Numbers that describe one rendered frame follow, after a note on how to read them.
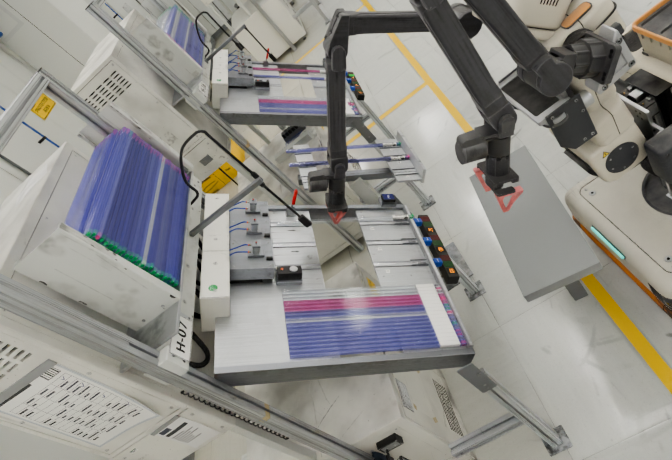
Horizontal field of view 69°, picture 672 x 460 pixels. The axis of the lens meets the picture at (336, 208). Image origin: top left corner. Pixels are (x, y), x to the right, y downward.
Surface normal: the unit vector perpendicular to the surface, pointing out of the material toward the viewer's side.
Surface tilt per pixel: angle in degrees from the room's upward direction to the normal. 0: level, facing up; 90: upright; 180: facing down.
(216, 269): 45
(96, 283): 90
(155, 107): 90
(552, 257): 0
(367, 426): 0
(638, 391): 0
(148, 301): 90
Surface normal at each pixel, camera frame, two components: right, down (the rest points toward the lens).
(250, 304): 0.12, -0.80
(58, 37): 0.18, 0.60
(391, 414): -0.60, -0.56
